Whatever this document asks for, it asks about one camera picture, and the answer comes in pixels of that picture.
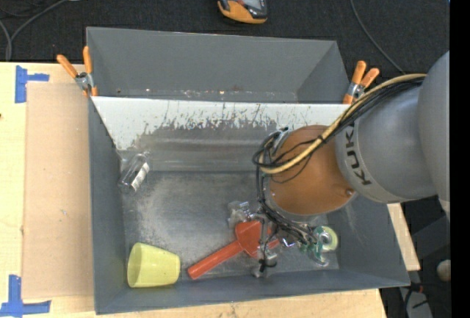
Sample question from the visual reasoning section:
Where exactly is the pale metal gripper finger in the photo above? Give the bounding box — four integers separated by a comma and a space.
250, 249, 279, 279
227, 200, 258, 229

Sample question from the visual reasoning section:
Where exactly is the orange plastic tool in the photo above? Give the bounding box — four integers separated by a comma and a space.
187, 220, 282, 281

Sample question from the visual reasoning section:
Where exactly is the grey metal bin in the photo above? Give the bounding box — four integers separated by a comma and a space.
84, 26, 411, 316

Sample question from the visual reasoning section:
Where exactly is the yellow cup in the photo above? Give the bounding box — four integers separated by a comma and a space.
126, 242, 181, 289

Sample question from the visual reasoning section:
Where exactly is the clear glass bottle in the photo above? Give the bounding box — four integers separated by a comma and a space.
117, 151, 152, 195

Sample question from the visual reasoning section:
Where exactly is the brown cardboard board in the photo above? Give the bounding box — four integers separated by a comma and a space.
21, 82, 95, 301

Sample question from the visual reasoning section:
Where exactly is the pale green ring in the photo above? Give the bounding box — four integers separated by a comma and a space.
316, 225, 339, 252

